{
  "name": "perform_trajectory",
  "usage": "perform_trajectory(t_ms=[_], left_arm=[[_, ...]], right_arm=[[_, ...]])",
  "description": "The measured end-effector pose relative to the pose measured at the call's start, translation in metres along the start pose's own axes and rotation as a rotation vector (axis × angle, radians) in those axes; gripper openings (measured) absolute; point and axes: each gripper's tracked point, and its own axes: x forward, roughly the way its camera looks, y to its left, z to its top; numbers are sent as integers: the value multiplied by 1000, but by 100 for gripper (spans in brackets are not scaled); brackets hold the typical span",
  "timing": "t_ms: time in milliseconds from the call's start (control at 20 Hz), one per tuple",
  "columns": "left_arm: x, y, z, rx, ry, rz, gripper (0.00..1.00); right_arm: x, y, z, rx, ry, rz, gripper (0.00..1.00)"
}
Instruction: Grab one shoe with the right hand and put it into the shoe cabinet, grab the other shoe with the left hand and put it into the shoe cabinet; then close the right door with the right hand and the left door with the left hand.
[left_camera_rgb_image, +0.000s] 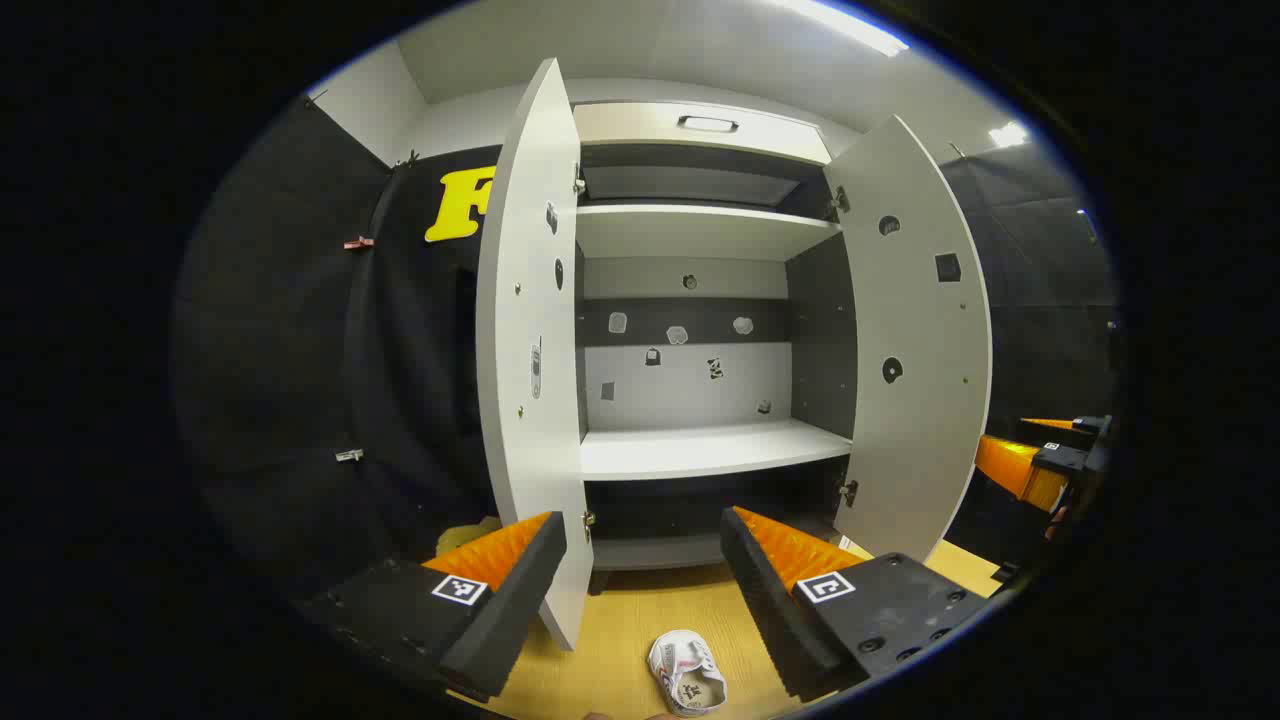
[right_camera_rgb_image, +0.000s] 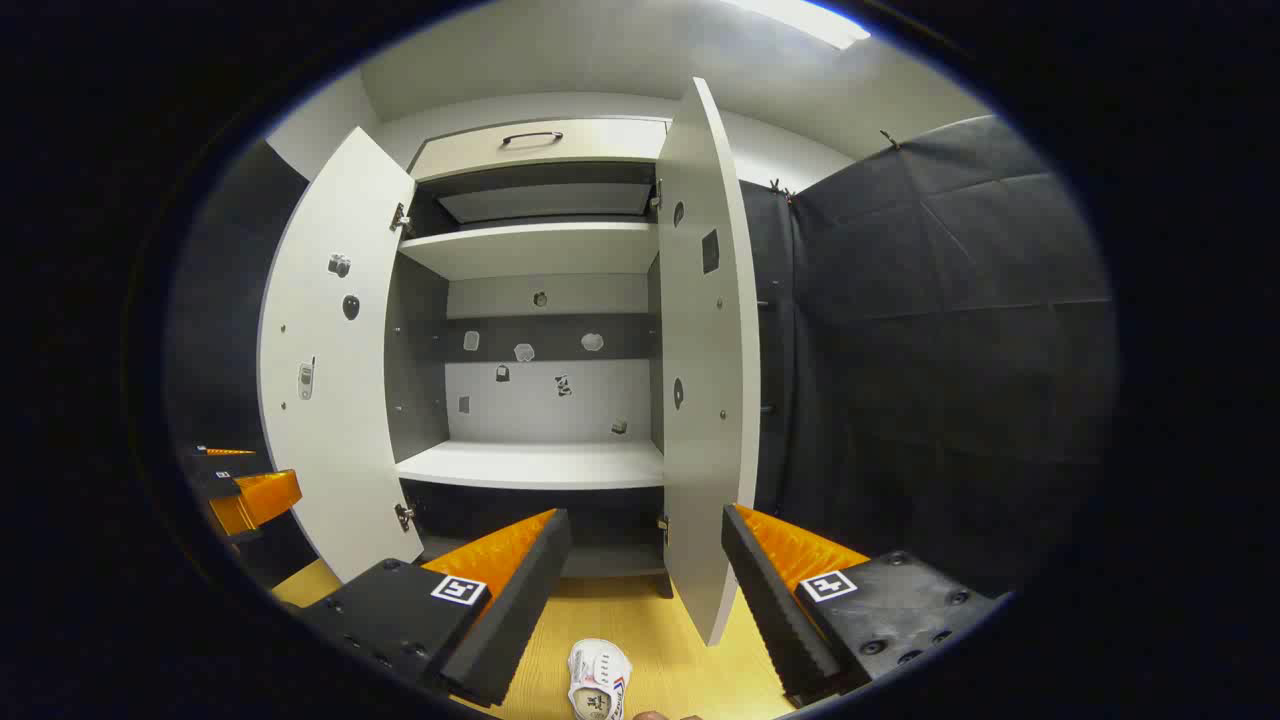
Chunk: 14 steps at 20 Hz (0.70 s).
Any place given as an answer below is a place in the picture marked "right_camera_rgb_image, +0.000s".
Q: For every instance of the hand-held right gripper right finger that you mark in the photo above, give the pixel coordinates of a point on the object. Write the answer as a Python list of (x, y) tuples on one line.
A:
[(770, 600)]

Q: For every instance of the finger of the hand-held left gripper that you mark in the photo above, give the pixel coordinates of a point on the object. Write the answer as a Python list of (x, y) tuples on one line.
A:
[(265, 497), (230, 463)]

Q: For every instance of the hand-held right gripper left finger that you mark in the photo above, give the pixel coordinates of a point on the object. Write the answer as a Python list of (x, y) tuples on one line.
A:
[(520, 600)]

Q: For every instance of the white cabinet door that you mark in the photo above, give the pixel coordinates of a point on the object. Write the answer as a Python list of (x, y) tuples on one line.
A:
[(705, 330), (330, 450)]

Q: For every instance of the white canvas shoe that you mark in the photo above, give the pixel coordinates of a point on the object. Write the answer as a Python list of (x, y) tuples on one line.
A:
[(600, 680)]

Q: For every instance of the white shoe cabinet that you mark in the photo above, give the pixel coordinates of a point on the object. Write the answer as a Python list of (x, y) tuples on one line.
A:
[(540, 465)]

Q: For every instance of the white cabinet drawer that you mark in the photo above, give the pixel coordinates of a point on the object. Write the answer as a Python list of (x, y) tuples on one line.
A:
[(600, 145)]

